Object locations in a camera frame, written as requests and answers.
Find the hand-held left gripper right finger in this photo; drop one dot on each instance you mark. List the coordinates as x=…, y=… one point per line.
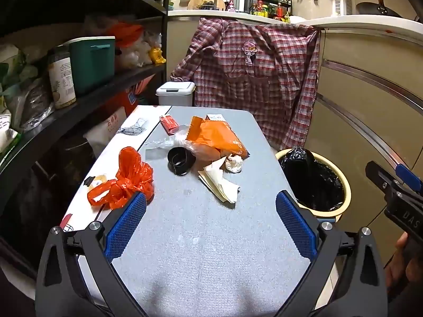
x=295, y=224

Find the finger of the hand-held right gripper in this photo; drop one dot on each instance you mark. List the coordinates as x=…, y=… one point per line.
x=409, y=176
x=378, y=173

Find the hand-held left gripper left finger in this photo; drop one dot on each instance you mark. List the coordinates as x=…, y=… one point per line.
x=127, y=224

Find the yellow round bin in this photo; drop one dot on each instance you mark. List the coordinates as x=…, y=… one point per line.
x=345, y=193

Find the black bin liner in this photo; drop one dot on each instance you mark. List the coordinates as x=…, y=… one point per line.
x=310, y=181

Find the clear plastic bag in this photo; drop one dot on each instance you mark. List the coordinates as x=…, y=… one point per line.
x=158, y=145

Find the white tissue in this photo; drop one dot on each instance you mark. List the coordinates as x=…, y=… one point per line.
x=233, y=164

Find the person's right hand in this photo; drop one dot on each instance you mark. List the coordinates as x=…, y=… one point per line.
x=396, y=264

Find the red plastic bag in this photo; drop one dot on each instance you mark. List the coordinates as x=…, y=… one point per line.
x=132, y=175

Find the small yellow white packet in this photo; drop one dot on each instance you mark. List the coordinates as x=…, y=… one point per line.
x=97, y=181

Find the beige kitchen cabinet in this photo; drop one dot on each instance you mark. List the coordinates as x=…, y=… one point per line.
x=363, y=105

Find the white printed mat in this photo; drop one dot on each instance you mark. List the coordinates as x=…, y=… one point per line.
x=109, y=152

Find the black tape roll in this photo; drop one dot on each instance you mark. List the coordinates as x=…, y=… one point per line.
x=181, y=163

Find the beige paper napkin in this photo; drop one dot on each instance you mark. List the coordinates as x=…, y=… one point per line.
x=219, y=183

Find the white sack with red print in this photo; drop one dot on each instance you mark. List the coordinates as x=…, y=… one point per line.
x=105, y=132

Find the black white patterned wrapper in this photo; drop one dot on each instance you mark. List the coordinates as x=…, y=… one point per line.
x=132, y=129

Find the small red box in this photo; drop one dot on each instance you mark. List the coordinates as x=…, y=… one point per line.
x=168, y=123

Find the orange plastic bag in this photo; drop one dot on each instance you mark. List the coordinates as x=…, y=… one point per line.
x=214, y=138

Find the orange carton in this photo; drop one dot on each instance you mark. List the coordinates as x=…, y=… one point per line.
x=119, y=102

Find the small white box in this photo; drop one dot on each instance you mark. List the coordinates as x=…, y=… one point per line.
x=214, y=117

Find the grey lidded bin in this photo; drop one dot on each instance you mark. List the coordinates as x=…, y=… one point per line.
x=173, y=94

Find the red plaid shirt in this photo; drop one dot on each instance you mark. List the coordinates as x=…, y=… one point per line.
x=251, y=82

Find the labelled jar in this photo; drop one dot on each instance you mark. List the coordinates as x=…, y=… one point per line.
x=62, y=79

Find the teal plastic container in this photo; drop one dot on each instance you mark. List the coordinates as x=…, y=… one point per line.
x=92, y=66

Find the food packets on shelf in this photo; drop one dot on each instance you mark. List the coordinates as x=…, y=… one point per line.
x=23, y=89

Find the yellow figurine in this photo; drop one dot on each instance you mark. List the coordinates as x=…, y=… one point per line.
x=157, y=56

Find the white plastic bags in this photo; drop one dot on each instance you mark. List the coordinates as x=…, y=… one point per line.
x=135, y=52

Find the orange bag on shelf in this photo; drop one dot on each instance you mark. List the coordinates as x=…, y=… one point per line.
x=124, y=34

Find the black spice rack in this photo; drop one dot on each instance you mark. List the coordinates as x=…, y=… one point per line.
x=271, y=6

